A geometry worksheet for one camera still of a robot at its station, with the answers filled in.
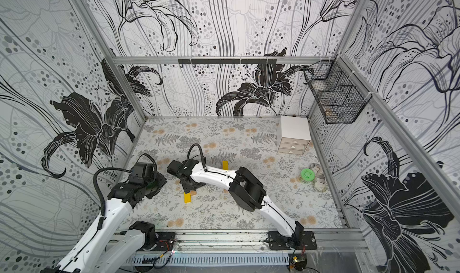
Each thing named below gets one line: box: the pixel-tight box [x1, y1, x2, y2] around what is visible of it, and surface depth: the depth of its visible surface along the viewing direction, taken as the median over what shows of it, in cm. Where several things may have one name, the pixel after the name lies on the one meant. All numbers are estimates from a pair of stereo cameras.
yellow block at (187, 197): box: [183, 191, 192, 204], surface depth 86 cm
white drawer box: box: [277, 115, 311, 156], surface depth 96 cm
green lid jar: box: [300, 168, 316, 185], surface depth 89 cm
